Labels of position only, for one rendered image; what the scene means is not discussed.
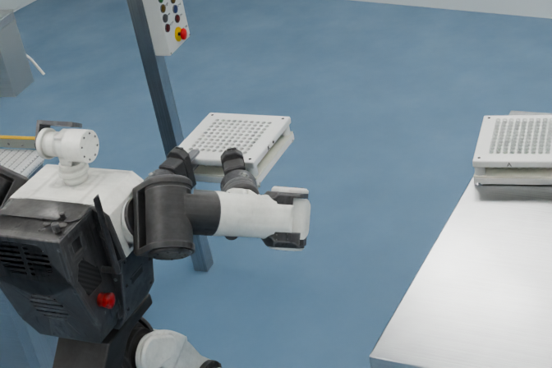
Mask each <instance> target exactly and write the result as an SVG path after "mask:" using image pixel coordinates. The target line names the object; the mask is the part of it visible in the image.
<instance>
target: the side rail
mask: <svg viewBox="0 0 552 368"><path fill-rule="evenodd" d="M22 145H24V146H22ZM0 147H4V148H24V149H35V140H18V139H0Z"/></svg>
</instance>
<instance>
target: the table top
mask: <svg viewBox="0 0 552 368"><path fill-rule="evenodd" d="M369 358H370V368H552V185H501V184H483V185H476V184H474V176H473V177H472V179H471V181H470V182H469V184H468V186H467V188H466V190H465V191H464V192H463V194H462V197H461V198H460V200H459V202H458V203H457V205H456V207H455V208H454V210H453V212H452V213H451V215H450V217H449V219H448V221H447V223H446V224H445V225H444V228H443V229H442V231H441V233H440V234H439V236H438V238H437V239H436V241H435V244H434V245H433V246H432V248H431V249H430V252H429V254H428V255H427V257H426V258H425V260H424V262H423V264H422V265H421V267H420V269H419V270H418V272H417V274H416V276H415V278H414V279H413V280H412V283H411V285H410V286H409V288H408V290H407V291H406V293H405V295H404V296H403V298H402V300H401V301H400V303H399V305H398V307H397V309H396V311H395V312H394V313H393V316H392V317H391V319H390V321H389V322H388V324H387V326H386V327H385V329H384V332H383V333H382V334H381V336H380V338H379V340H378V342H377V343H376V345H375V347H374V348H373V350H372V352H371V354H370V355H369Z"/></svg>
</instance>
